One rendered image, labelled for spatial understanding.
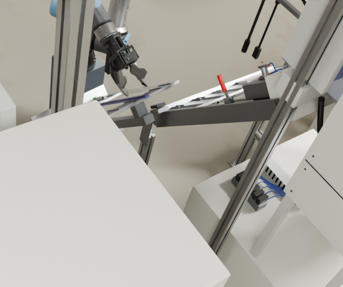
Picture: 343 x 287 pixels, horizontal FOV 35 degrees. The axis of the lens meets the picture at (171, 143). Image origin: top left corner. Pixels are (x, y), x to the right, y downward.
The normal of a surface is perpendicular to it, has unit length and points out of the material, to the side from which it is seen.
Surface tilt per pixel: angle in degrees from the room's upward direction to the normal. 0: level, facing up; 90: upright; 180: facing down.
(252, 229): 0
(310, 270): 0
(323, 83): 90
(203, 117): 90
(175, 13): 0
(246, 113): 90
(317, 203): 90
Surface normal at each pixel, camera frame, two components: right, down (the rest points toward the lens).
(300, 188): -0.80, 0.33
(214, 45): 0.20, -0.64
